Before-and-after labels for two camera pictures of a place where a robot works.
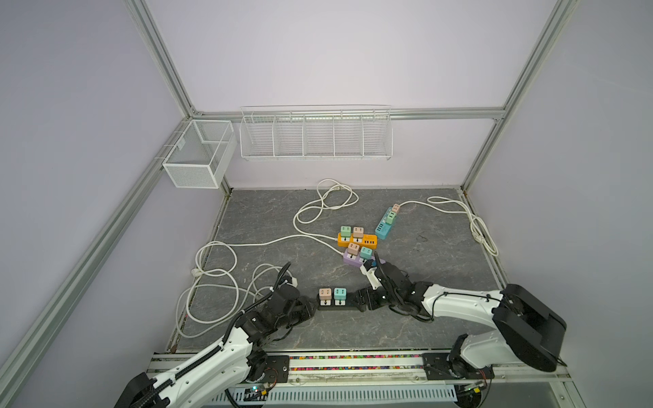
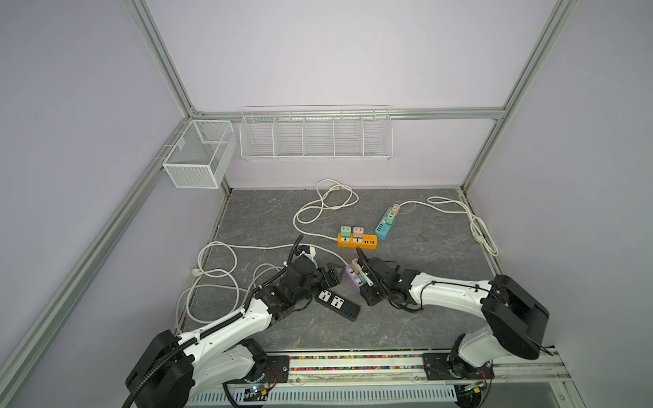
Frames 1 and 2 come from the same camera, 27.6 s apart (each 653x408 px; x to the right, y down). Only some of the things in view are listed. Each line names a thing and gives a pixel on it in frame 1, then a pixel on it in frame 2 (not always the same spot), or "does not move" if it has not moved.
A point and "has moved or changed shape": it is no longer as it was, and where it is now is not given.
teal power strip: (383, 229) does not move
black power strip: (350, 304) has moved or changed shape
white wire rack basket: (316, 133) does not move
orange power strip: (366, 241) does not move
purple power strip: (356, 260) has moved or changed shape
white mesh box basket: (202, 155) does not move
